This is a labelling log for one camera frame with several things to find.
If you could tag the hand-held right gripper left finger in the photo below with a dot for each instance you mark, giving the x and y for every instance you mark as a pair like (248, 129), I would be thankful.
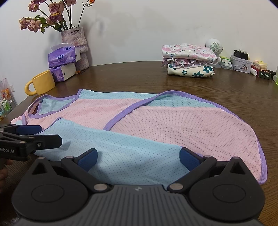
(88, 160)

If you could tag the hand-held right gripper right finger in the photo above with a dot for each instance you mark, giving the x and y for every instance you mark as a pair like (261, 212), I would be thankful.
(190, 160)

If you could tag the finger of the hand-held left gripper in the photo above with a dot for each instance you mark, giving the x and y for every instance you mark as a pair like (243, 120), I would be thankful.
(30, 130)
(47, 141)

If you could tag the pink and blue mesh vest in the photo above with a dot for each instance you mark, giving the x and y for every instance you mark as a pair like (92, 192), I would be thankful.
(152, 130)

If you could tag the person's left hand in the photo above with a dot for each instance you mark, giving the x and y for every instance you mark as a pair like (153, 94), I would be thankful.
(4, 171)

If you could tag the clear rack with packets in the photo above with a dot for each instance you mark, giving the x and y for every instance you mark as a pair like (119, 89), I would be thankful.
(6, 100)

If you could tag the yellow mug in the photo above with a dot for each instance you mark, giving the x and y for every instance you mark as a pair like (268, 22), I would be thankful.
(44, 83)

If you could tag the purple and white tissue pack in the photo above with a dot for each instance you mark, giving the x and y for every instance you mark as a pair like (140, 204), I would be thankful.
(64, 72)

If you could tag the opened purple tissue pack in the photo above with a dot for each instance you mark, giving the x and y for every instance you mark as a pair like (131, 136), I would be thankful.
(63, 57)

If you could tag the folded cream green-flower garment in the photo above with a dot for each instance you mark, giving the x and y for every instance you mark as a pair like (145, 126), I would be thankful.
(191, 71)

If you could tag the folded purple frilly garment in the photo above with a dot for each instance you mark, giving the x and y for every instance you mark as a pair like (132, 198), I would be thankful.
(180, 63)

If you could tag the fuzzy purple vase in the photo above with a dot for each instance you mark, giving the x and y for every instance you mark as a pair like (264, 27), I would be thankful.
(75, 39)

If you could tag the green and white small boxes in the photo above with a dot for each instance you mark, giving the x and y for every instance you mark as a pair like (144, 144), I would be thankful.
(226, 63)

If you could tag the grey tin box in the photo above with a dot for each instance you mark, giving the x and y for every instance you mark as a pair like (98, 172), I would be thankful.
(241, 66)

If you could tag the folded pink floral garment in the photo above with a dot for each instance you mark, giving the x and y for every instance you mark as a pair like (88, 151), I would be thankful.
(186, 51)

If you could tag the white tube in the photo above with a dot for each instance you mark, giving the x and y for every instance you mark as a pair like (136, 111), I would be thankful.
(254, 71)

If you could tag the dark box with label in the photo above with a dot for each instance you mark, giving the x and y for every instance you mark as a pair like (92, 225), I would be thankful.
(265, 75)

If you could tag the white robot speaker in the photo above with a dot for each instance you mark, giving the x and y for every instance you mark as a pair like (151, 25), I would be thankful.
(215, 45)

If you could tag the green bottle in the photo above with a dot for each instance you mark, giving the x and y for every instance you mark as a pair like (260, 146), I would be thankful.
(276, 80)

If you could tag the black charger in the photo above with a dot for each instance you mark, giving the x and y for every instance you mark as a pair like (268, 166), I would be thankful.
(241, 54)

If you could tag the yellow cake candle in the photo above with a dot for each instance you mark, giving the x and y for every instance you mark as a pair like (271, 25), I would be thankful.
(260, 64)

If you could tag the dried rose bouquet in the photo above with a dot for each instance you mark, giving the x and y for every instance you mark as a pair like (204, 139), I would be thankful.
(52, 13)

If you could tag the black small box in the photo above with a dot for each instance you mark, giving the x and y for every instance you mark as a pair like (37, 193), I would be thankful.
(272, 72)

